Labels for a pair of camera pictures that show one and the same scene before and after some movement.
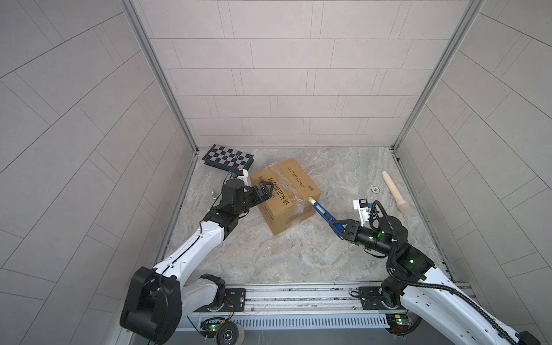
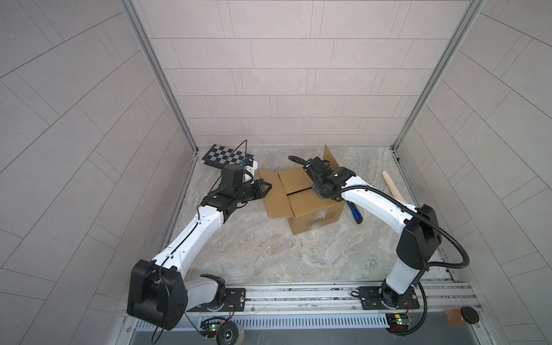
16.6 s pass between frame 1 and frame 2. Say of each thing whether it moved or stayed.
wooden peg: stayed
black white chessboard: stayed
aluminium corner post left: stayed
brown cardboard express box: moved
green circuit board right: stayed
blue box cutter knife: moved
